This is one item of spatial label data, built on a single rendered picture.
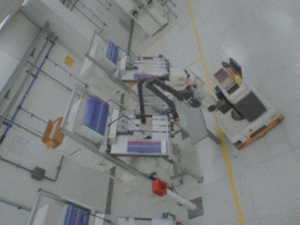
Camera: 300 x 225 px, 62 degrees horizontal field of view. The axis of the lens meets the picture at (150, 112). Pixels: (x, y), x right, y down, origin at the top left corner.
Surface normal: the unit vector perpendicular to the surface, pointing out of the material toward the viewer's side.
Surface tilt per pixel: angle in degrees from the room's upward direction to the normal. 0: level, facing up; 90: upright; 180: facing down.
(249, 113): 90
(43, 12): 90
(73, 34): 90
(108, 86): 90
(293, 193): 0
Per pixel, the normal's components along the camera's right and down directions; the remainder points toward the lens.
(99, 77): -0.01, 0.71
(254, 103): 0.17, 0.58
